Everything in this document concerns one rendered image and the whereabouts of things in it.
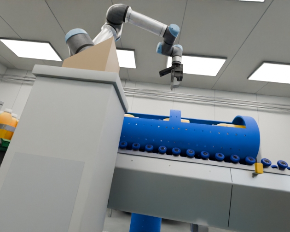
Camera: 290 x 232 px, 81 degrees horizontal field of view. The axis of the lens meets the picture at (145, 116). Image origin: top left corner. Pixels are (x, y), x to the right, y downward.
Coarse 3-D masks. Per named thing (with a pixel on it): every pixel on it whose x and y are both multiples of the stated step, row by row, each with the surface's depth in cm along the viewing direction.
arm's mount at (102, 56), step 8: (112, 40) 70; (88, 48) 68; (96, 48) 68; (104, 48) 68; (112, 48) 72; (72, 56) 67; (80, 56) 67; (88, 56) 67; (96, 56) 67; (104, 56) 67; (112, 56) 73; (64, 64) 66; (72, 64) 66; (80, 64) 66; (88, 64) 66; (96, 64) 66; (104, 64) 66; (112, 64) 75
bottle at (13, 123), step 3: (12, 117) 117; (15, 117) 119; (12, 120) 116; (15, 120) 118; (12, 123) 116; (15, 123) 118; (12, 126) 116; (15, 126) 118; (6, 132) 113; (9, 132) 114; (12, 132) 117; (6, 135) 113; (9, 135) 114; (6, 138) 113; (9, 138) 114
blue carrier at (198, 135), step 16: (128, 112) 121; (176, 112) 99; (128, 128) 96; (144, 128) 95; (160, 128) 94; (176, 128) 93; (192, 128) 92; (208, 128) 91; (224, 128) 90; (240, 128) 89; (256, 128) 89; (128, 144) 99; (144, 144) 97; (160, 144) 95; (176, 144) 93; (192, 144) 92; (208, 144) 90; (224, 144) 89; (240, 144) 88; (256, 144) 86; (224, 160) 94; (240, 160) 92
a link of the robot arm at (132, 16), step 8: (112, 8) 106; (120, 8) 105; (128, 8) 105; (112, 16) 108; (120, 16) 107; (128, 16) 107; (136, 16) 107; (144, 16) 108; (136, 24) 110; (144, 24) 109; (152, 24) 108; (160, 24) 109; (152, 32) 112; (160, 32) 110; (168, 32) 110; (176, 32) 108; (168, 40) 113
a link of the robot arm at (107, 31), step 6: (108, 24) 111; (114, 24) 112; (120, 24) 113; (102, 30) 111; (108, 30) 111; (114, 30) 112; (120, 30) 118; (102, 36) 106; (108, 36) 109; (114, 36) 115; (120, 36) 123; (96, 42) 102
